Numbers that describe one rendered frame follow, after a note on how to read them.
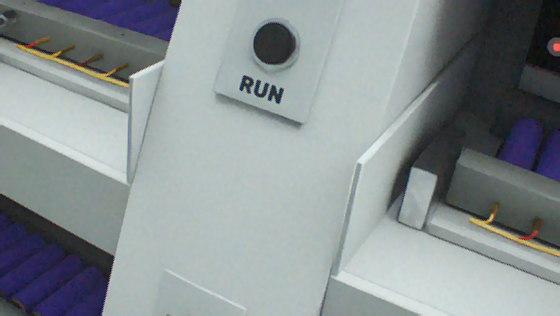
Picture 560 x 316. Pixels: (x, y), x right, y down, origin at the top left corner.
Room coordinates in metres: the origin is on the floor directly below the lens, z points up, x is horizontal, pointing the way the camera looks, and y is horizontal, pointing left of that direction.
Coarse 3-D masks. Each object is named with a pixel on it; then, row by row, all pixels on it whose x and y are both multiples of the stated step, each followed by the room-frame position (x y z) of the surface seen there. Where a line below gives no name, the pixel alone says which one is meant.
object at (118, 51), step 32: (0, 0) 0.40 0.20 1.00; (32, 0) 0.40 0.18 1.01; (0, 32) 0.40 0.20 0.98; (32, 32) 0.39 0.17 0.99; (64, 32) 0.38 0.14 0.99; (96, 32) 0.37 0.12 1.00; (128, 32) 0.37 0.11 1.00; (64, 64) 0.36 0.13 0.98; (96, 64) 0.37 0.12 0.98; (128, 64) 0.36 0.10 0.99
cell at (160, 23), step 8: (176, 8) 0.43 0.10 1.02; (160, 16) 0.42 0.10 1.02; (168, 16) 0.42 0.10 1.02; (176, 16) 0.42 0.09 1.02; (136, 24) 0.40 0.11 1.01; (144, 24) 0.40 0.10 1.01; (152, 24) 0.40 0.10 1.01; (160, 24) 0.41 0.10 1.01; (168, 24) 0.41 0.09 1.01; (144, 32) 0.39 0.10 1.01; (152, 32) 0.40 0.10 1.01
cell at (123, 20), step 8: (160, 0) 0.45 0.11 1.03; (136, 8) 0.42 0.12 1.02; (144, 8) 0.43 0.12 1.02; (152, 8) 0.43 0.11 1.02; (160, 8) 0.44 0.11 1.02; (168, 8) 0.45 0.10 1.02; (112, 16) 0.41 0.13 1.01; (120, 16) 0.41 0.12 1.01; (128, 16) 0.41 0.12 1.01; (136, 16) 0.42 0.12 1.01; (144, 16) 0.42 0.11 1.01; (152, 16) 0.43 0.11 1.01; (112, 24) 0.40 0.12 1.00; (120, 24) 0.40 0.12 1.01; (128, 24) 0.41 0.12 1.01
